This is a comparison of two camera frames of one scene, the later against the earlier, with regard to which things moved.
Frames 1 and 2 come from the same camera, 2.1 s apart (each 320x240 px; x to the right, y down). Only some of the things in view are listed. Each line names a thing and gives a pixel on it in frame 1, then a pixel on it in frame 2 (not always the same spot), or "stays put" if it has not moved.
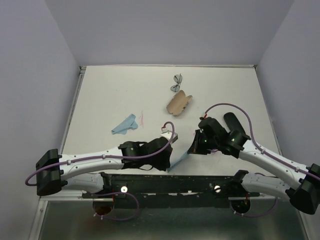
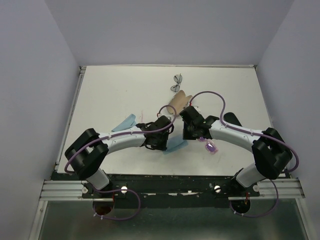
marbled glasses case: (178, 102) stays put
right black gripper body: (202, 145) -> (188, 132)
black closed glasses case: (232, 122) stays put
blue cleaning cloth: (129, 123) stays put
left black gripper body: (159, 163) -> (161, 144)
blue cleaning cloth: (172, 165) -> (175, 143)
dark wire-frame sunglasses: (178, 78) stays put
